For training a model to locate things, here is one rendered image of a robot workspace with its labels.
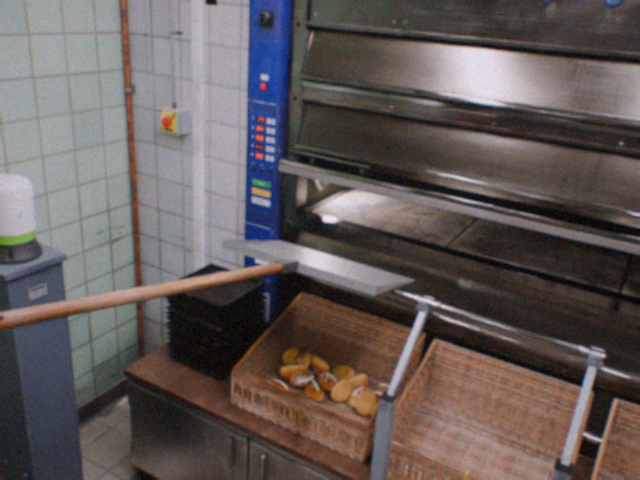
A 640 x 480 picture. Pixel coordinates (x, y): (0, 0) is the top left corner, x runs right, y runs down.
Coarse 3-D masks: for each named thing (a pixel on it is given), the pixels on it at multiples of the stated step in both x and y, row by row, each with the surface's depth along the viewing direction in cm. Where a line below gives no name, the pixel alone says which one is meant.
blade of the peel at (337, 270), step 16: (224, 240) 199; (240, 240) 208; (272, 240) 226; (256, 256) 194; (272, 256) 191; (288, 256) 205; (304, 256) 210; (320, 256) 216; (304, 272) 186; (320, 272) 183; (336, 272) 195; (352, 272) 200; (368, 272) 205; (384, 272) 210; (352, 288) 179; (368, 288) 177; (384, 288) 182
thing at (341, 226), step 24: (312, 216) 244; (384, 240) 229; (408, 240) 227; (456, 264) 217; (480, 264) 212; (504, 264) 212; (552, 288) 202; (576, 288) 198; (600, 288) 199; (624, 312) 193
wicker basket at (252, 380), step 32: (288, 320) 249; (320, 320) 251; (352, 320) 244; (384, 320) 237; (256, 352) 233; (320, 352) 251; (352, 352) 245; (384, 352) 238; (416, 352) 226; (256, 384) 217; (288, 416) 221; (320, 416) 207; (352, 448) 203
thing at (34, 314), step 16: (224, 272) 155; (240, 272) 160; (256, 272) 166; (272, 272) 174; (144, 288) 130; (160, 288) 133; (176, 288) 138; (192, 288) 143; (48, 304) 109; (64, 304) 111; (80, 304) 114; (96, 304) 117; (112, 304) 121; (0, 320) 100; (16, 320) 102; (32, 320) 105; (48, 320) 109
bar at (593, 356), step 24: (456, 312) 181; (528, 336) 171; (552, 336) 170; (408, 360) 181; (600, 360) 162; (384, 408) 176; (576, 408) 161; (384, 432) 178; (576, 432) 158; (384, 456) 181
